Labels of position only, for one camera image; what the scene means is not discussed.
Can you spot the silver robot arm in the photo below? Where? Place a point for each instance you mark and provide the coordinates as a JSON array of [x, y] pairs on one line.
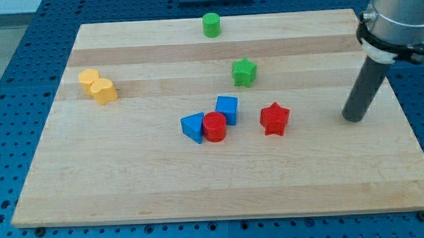
[[393, 30]]

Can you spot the green star block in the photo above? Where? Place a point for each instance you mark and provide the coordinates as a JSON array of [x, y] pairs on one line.
[[244, 72]]

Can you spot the red star block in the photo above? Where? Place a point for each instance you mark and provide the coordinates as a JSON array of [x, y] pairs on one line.
[[274, 119]]

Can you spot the red cylinder block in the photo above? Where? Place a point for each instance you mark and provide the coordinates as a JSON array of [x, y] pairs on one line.
[[214, 126]]

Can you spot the wooden board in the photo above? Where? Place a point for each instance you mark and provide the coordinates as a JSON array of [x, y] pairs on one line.
[[128, 161]]

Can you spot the blue cube block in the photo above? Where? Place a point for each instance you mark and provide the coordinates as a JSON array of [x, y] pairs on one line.
[[228, 107]]

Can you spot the blue triangle block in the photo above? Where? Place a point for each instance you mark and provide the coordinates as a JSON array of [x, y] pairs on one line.
[[192, 126]]

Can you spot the green cylinder block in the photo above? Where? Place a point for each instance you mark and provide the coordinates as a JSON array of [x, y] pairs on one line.
[[211, 24]]

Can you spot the yellow heart block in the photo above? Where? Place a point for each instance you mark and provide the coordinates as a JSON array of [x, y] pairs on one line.
[[104, 91]]

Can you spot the yellow hexagon block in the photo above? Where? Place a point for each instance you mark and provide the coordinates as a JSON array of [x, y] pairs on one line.
[[86, 79]]

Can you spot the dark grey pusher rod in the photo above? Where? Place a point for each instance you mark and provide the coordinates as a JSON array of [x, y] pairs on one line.
[[368, 82]]

